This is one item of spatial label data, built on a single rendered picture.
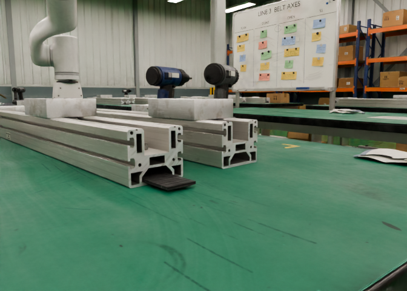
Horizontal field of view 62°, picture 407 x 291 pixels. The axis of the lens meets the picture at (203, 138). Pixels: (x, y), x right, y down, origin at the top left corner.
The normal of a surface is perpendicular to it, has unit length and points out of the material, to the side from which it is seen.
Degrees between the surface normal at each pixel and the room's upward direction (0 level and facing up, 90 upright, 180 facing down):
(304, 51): 90
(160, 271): 0
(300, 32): 90
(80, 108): 90
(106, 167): 90
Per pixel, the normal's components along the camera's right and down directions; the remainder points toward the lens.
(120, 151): -0.74, 0.09
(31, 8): 0.60, 0.11
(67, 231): 0.00, -0.99
